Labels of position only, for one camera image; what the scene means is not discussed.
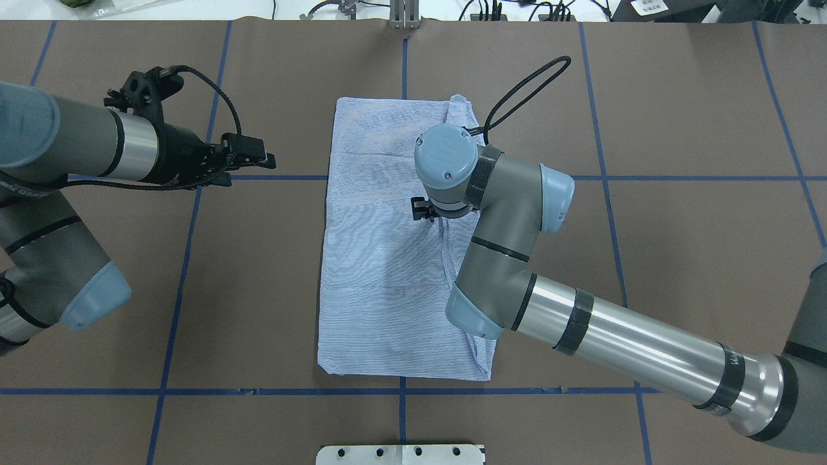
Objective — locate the blue striped dress shirt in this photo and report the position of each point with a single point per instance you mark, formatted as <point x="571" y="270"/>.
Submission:
<point x="385" y="278"/>

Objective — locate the aluminium frame post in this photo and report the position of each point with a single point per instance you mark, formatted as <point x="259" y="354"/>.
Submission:
<point x="404" y="14"/>

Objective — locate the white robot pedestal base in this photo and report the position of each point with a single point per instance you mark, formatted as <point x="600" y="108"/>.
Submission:
<point x="403" y="454"/>

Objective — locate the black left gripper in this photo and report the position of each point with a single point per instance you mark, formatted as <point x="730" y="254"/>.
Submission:
<point x="181" y="151"/>

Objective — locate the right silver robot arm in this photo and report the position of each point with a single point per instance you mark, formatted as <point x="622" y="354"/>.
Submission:
<point x="778" y="400"/>

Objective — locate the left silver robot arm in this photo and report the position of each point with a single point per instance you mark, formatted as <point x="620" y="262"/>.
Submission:
<point x="60" y="273"/>

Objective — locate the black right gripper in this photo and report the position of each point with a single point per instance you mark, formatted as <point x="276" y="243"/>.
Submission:
<point x="421" y="208"/>

